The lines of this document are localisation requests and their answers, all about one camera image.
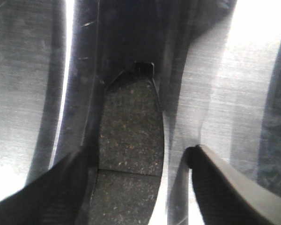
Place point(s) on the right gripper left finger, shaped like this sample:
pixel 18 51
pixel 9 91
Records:
pixel 61 196

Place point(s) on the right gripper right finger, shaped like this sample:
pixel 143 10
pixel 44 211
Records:
pixel 225 196

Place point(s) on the brake pad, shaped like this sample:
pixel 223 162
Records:
pixel 131 151

